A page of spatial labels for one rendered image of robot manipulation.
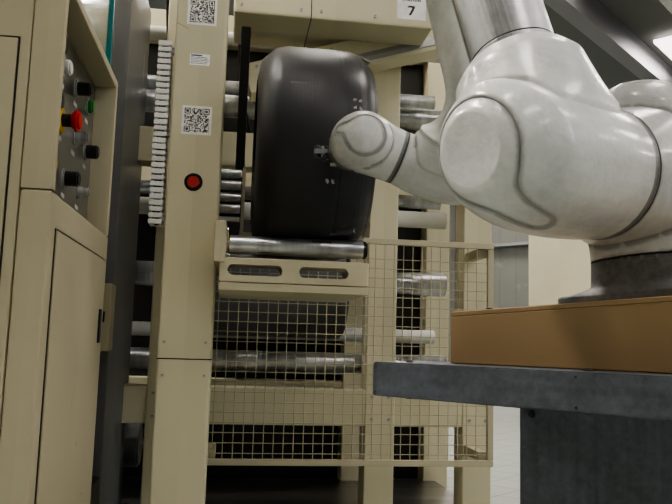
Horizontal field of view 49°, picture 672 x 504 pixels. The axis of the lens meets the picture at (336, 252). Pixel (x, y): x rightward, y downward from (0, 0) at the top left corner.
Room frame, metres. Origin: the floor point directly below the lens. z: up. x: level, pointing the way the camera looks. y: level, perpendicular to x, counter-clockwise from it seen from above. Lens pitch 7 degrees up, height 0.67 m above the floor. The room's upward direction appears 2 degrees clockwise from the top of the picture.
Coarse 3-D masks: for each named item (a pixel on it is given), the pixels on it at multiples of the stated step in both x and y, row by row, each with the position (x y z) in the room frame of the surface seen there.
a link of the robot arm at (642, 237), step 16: (640, 80) 0.87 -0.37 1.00; (656, 80) 0.87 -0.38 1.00; (624, 96) 0.85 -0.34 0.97; (640, 96) 0.84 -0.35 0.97; (656, 96) 0.84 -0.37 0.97; (640, 112) 0.82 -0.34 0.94; (656, 112) 0.82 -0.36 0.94; (656, 128) 0.80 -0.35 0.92; (656, 192) 0.80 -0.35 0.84; (656, 208) 0.81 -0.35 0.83; (640, 224) 0.82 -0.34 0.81; (656, 224) 0.82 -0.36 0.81; (592, 240) 0.87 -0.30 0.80; (608, 240) 0.85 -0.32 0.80; (624, 240) 0.85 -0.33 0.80; (640, 240) 0.85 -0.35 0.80; (656, 240) 0.84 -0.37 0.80; (592, 256) 0.91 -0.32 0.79; (608, 256) 0.88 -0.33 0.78; (624, 256) 0.87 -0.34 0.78
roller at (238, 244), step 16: (240, 240) 1.76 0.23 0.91; (256, 240) 1.77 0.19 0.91; (272, 240) 1.78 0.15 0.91; (288, 240) 1.78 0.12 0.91; (304, 240) 1.79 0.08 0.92; (320, 240) 1.80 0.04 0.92; (336, 240) 1.81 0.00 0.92; (304, 256) 1.80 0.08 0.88; (320, 256) 1.80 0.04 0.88; (336, 256) 1.81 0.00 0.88; (352, 256) 1.81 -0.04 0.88
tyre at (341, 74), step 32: (288, 64) 1.71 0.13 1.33; (320, 64) 1.73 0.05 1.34; (352, 64) 1.75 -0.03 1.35; (256, 96) 2.00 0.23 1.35; (288, 96) 1.67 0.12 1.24; (320, 96) 1.68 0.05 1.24; (256, 128) 2.08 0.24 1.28; (288, 128) 1.66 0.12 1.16; (320, 128) 1.67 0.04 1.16; (256, 160) 1.73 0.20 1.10; (288, 160) 1.67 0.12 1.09; (256, 192) 1.75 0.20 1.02; (288, 192) 1.70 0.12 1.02; (320, 192) 1.71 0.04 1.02; (352, 192) 1.72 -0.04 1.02; (256, 224) 1.81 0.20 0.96; (288, 224) 1.76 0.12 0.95; (320, 224) 1.77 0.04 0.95; (352, 224) 1.78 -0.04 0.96; (288, 256) 1.91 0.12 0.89
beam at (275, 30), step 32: (256, 0) 2.10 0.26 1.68; (288, 0) 2.11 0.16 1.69; (320, 0) 2.13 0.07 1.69; (352, 0) 2.14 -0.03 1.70; (384, 0) 2.15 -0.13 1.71; (256, 32) 2.24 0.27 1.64; (288, 32) 2.23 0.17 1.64; (320, 32) 2.22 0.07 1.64; (352, 32) 2.21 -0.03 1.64; (384, 32) 2.21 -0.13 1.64; (416, 32) 2.20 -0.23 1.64
